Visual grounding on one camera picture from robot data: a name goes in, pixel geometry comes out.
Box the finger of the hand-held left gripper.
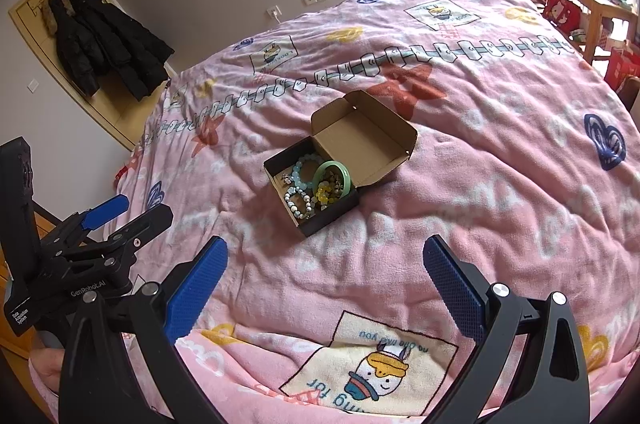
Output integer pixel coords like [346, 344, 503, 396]
[75, 194, 130, 232]
[106, 204, 175, 264]

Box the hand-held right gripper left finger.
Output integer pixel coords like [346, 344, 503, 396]
[59, 235, 229, 424]

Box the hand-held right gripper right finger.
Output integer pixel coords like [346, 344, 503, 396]
[422, 235, 591, 424]

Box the white bead bracelet with bow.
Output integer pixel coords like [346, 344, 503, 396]
[283, 173, 318, 219]

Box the yellow bead bracelet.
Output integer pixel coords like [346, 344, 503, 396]
[315, 183, 337, 208]

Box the light blue bead bracelet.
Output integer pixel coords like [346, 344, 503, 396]
[292, 153, 322, 186]

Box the black cardboard box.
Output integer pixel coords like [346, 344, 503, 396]
[263, 90, 418, 239]

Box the green jade bangle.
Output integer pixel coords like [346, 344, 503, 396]
[312, 160, 357, 201]

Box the person's left hand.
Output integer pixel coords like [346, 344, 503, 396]
[29, 348, 67, 405]

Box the pink printed blanket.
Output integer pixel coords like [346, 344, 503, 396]
[30, 0, 640, 424]

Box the black coat with fur hood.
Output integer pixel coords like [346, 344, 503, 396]
[46, 0, 101, 98]

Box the black puffer coat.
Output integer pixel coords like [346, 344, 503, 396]
[64, 0, 175, 102]

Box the red paper bag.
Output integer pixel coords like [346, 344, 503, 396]
[603, 48, 640, 96]

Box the red bag with white figure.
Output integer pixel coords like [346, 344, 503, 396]
[544, 0, 584, 31]

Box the wooden table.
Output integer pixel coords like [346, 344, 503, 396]
[485, 0, 640, 66]

